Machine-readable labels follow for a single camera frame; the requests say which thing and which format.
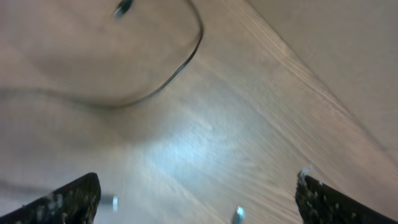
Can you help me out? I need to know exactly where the black multi-head charging cable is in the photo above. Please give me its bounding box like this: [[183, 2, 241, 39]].
[[99, 195, 246, 224]]

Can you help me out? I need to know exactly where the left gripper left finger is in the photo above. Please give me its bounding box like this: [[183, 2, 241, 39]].
[[1, 172, 101, 224]]

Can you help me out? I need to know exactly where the thin black USB cable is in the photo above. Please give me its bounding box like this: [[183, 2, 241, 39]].
[[0, 0, 205, 110]]

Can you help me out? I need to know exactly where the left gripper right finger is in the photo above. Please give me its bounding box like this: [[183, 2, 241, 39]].
[[295, 169, 397, 224]]

